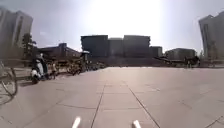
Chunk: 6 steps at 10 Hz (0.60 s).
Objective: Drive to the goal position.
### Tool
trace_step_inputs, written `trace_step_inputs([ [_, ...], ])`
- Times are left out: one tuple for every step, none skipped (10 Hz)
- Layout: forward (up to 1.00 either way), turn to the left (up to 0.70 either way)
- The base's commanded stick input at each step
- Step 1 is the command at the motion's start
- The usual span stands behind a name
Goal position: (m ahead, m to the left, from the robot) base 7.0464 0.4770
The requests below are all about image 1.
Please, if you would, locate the bicycle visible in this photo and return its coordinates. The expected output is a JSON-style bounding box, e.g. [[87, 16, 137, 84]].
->
[[0, 59, 19, 98]]

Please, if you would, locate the low brown building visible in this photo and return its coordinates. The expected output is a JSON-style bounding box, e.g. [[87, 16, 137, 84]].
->
[[38, 42, 82, 61]]

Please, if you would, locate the low grey building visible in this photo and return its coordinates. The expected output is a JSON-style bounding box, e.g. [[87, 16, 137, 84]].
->
[[164, 47, 198, 61]]

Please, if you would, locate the tall pale building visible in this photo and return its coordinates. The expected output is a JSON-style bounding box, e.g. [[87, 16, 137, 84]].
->
[[0, 8, 34, 60]]

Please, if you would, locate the row of parked bicycles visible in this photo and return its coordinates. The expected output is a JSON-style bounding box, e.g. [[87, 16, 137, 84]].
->
[[49, 54, 108, 76]]

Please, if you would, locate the pale stone paved plaza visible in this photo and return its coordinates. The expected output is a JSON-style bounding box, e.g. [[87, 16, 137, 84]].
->
[[0, 66, 224, 128]]

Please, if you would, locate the white motor scooter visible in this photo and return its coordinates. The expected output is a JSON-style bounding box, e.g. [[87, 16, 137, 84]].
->
[[29, 53, 51, 85]]

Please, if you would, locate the tall grey building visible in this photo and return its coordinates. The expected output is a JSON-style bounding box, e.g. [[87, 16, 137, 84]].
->
[[198, 11, 224, 62]]

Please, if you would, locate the wide dark building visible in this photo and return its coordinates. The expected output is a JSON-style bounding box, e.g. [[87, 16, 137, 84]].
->
[[80, 34, 164, 67]]

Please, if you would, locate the tree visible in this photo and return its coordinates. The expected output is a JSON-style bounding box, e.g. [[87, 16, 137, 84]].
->
[[21, 33, 37, 60]]

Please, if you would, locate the robot's own part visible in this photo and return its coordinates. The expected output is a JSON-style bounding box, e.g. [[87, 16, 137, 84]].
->
[[71, 115, 82, 128], [132, 119, 142, 128]]

